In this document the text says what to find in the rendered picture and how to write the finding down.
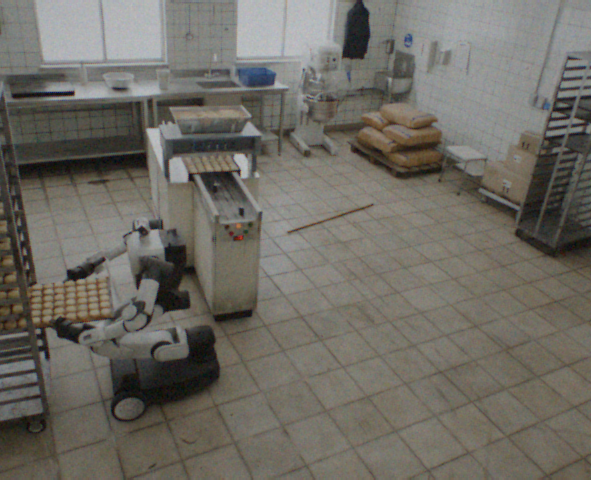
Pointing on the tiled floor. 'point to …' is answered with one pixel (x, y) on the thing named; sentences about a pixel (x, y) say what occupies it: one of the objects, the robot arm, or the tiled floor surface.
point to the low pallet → (393, 162)
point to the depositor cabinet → (183, 192)
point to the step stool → (466, 162)
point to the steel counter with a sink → (96, 147)
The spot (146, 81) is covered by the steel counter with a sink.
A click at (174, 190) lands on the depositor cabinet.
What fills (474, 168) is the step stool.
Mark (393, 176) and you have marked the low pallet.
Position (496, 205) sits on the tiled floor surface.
